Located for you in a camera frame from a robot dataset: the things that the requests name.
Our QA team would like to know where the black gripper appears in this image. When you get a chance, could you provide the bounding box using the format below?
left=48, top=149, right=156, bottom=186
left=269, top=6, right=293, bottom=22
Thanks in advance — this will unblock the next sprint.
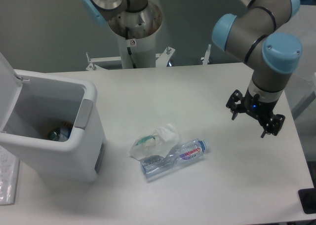
left=226, top=89, right=285, bottom=138

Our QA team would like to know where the white plastic bag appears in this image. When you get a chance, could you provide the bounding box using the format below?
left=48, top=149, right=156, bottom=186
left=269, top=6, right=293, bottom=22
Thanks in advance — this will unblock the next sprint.
left=129, top=123, right=180, bottom=161

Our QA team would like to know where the clear plastic water bottle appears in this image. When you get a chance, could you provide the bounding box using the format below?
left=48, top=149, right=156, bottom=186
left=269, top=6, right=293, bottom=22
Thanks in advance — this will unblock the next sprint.
left=140, top=139, right=209, bottom=181

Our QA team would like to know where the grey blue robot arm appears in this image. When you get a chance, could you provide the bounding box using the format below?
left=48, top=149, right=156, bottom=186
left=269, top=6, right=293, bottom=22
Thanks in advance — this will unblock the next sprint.
left=81, top=0, right=302, bottom=135

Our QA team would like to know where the green bottle inside can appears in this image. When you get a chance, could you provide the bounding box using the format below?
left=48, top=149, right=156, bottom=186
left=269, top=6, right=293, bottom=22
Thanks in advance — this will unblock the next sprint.
left=47, top=121, right=73, bottom=142

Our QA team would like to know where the white trash can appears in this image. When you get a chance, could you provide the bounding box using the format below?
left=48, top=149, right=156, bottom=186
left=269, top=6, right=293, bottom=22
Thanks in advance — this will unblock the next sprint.
left=0, top=57, right=106, bottom=182

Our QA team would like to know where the white side table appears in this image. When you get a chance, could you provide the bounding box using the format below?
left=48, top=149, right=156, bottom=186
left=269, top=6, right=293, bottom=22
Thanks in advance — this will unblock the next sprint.
left=281, top=5, right=316, bottom=161

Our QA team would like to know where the black device at edge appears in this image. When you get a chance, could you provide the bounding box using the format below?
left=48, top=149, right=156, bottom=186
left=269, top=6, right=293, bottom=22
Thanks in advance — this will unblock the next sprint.
left=298, top=188, right=316, bottom=214

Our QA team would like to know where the paper sheet in sleeve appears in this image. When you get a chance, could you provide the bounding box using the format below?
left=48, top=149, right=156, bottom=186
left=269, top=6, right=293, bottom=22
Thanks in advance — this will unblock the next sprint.
left=0, top=147, right=20, bottom=206

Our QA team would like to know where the white pedestal foot bracket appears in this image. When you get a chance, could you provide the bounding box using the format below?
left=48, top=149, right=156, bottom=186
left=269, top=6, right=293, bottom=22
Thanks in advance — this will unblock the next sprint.
left=85, top=44, right=213, bottom=72

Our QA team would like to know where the black cable on pedestal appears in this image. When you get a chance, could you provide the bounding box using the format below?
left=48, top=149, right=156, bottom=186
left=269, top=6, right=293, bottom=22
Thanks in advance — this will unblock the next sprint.
left=124, top=26, right=137, bottom=69

